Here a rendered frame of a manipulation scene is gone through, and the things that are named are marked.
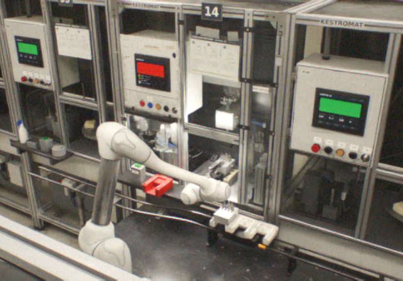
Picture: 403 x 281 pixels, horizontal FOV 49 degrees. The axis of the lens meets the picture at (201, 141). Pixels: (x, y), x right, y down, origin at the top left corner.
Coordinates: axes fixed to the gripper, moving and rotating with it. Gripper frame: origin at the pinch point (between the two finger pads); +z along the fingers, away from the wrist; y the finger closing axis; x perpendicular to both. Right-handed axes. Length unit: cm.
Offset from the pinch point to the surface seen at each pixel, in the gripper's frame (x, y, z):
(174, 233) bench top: 14.2, -34.6, -33.0
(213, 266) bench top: -21, -34, -47
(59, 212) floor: 179, -104, 13
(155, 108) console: 38, 37, -13
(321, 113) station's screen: -63, 55, -15
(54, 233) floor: 158, -103, -12
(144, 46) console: 44, 75, -12
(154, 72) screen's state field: 36, 61, -15
